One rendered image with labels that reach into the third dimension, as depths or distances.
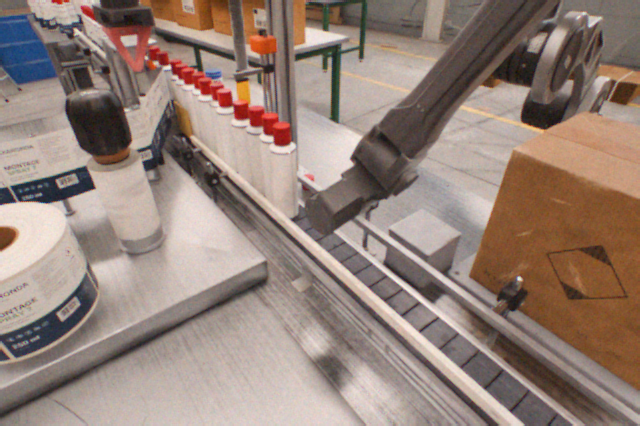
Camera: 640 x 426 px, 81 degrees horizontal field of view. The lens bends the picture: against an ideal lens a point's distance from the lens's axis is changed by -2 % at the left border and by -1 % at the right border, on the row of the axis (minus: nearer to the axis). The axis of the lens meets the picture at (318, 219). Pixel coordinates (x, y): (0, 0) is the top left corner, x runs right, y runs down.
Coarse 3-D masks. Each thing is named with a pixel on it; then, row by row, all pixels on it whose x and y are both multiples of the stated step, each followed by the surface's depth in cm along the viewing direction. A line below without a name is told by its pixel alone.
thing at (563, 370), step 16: (304, 176) 79; (368, 224) 66; (384, 240) 63; (400, 256) 61; (432, 272) 57; (448, 288) 55; (464, 304) 53; (480, 304) 52; (496, 320) 50; (512, 336) 48; (528, 336) 48; (528, 352) 47; (544, 352) 46; (560, 368) 44; (576, 384) 43; (592, 384) 43; (592, 400) 42; (608, 400) 41; (624, 416) 40
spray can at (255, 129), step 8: (256, 112) 75; (264, 112) 77; (256, 120) 76; (248, 128) 78; (256, 128) 77; (248, 136) 78; (256, 136) 77; (248, 144) 80; (256, 144) 79; (256, 152) 80; (256, 160) 81; (256, 168) 82; (256, 176) 84; (256, 184) 85; (264, 192) 86
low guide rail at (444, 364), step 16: (240, 176) 88; (256, 192) 82; (272, 208) 78; (288, 224) 74; (304, 240) 70; (320, 256) 67; (336, 272) 65; (352, 288) 62; (368, 288) 60; (368, 304) 60; (384, 304) 58; (400, 320) 55; (416, 336) 53; (432, 352) 51; (448, 368) 49; (464, 384) 48; (480, 400) 47; (496, 416) 45; (512, 416) 44
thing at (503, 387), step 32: (352, 256) 72; (384, 288) 65; (384, 320) 60; (416, 320) 60; (416, 352) 55; (448, 352) 55; (480, 352) 55; (448, 384) 51; (480, 384) 51; (512, 384) 51; (480, 416) 48; (544, 416) 48
